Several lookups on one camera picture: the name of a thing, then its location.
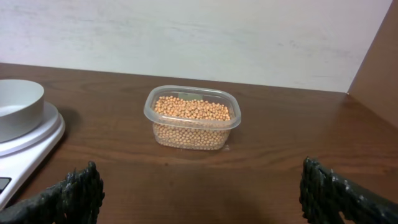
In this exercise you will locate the grey round bowl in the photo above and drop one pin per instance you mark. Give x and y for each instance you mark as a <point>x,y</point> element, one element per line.
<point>22,107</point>

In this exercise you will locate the white digital kitchen scale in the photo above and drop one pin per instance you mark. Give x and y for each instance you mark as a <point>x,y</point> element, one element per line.
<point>21,156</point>

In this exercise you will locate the clear plastic container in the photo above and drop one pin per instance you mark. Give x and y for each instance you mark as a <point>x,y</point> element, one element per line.
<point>194,93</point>

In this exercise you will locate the pile of soybeans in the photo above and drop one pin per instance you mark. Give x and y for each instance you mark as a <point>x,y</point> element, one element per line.
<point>190,124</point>

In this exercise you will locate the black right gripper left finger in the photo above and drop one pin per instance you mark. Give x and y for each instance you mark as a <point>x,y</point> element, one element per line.
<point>75,200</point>

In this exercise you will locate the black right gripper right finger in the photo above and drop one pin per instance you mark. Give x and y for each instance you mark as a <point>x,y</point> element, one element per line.
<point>327,197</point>

